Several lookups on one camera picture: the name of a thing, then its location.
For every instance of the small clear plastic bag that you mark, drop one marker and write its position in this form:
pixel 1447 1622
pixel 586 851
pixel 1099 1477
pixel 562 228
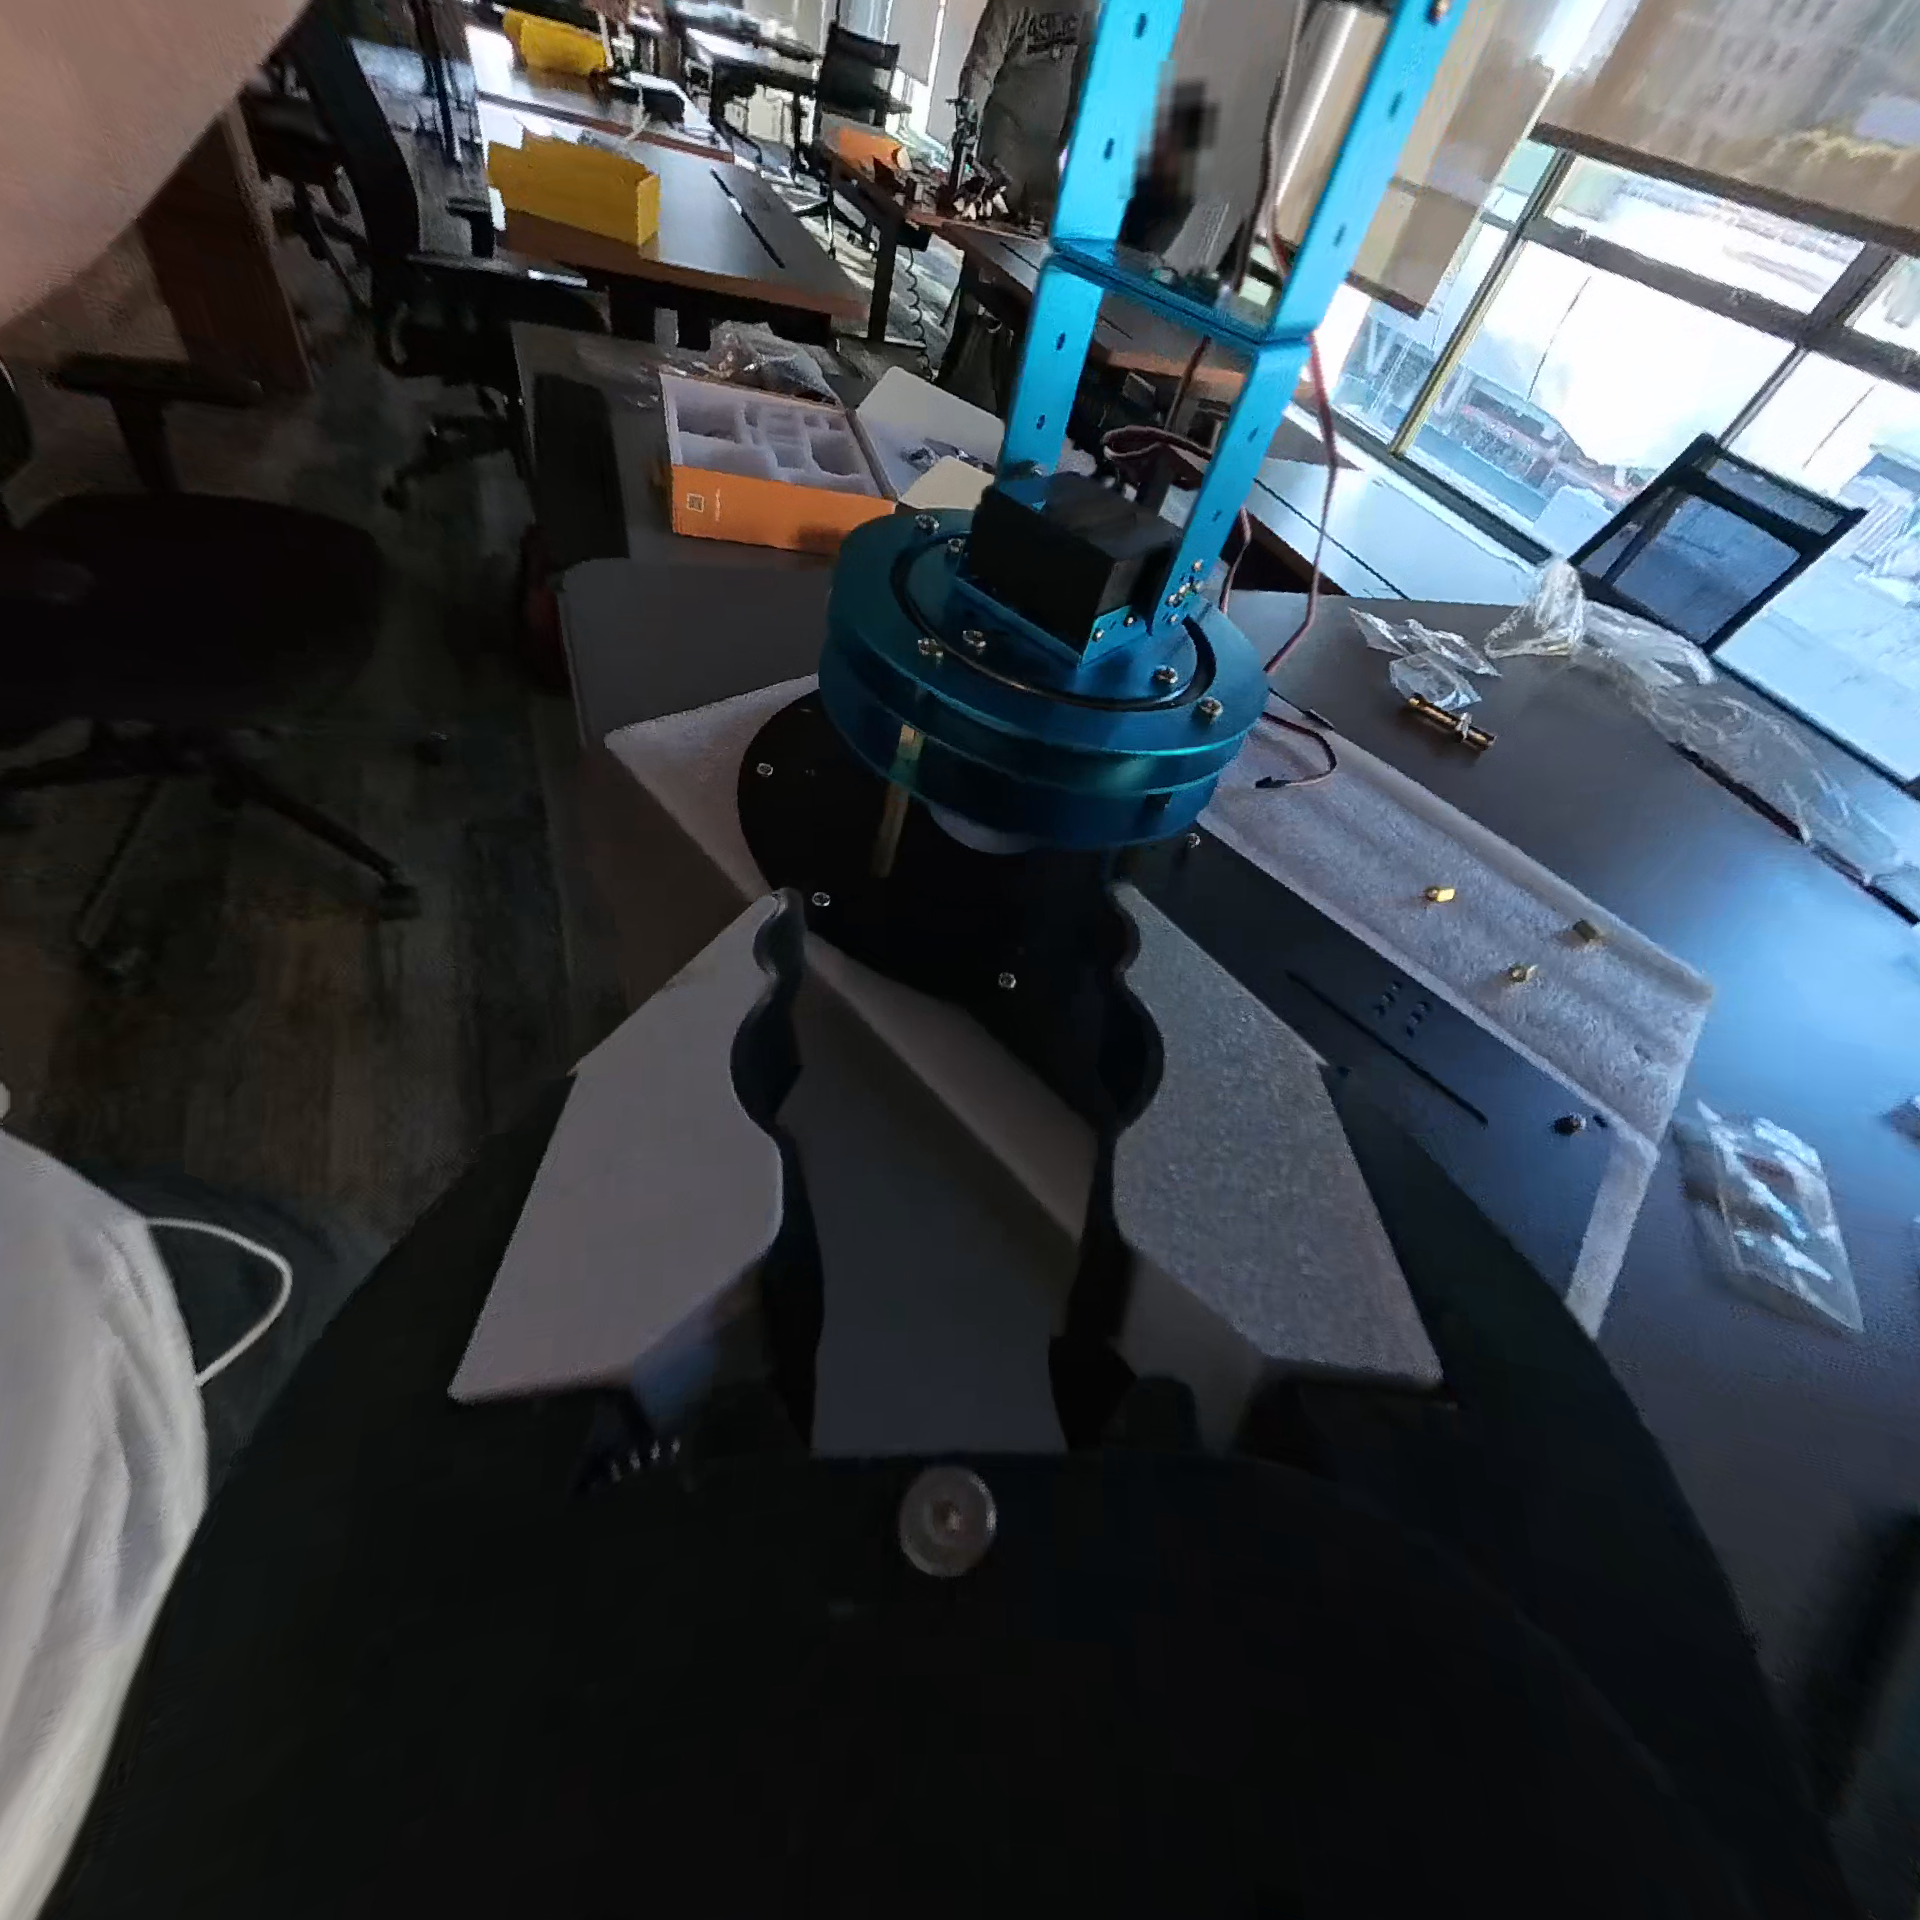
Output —
pixel 1425 653

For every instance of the grey desk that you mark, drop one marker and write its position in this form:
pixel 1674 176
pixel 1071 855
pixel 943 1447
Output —
pixel 661 645

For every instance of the orange parts box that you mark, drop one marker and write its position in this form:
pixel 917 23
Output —
pixel 763 481

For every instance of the white foam sheet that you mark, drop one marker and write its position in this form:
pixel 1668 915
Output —
pixel 1500 931

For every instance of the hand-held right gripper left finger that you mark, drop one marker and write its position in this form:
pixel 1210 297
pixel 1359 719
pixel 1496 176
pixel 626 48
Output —
pixel 628 1200

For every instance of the crumpled clear plastic bag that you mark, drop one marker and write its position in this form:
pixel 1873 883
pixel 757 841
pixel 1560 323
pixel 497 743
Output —
pixel 1693 691

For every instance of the blue toy robot arm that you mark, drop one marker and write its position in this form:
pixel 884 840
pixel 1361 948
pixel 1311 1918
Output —
pixel 1050 704

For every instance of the flat clear parts bag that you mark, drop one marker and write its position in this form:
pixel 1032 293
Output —
pixel 1779 1214

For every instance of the black swivel chair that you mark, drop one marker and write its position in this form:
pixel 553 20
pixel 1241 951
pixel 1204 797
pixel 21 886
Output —
pixel 194 629

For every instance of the metal cross wrench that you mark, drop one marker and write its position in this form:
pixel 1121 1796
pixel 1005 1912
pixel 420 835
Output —
pixel 1447 726

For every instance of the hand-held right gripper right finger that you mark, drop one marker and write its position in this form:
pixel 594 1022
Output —
pixel 1276 1214

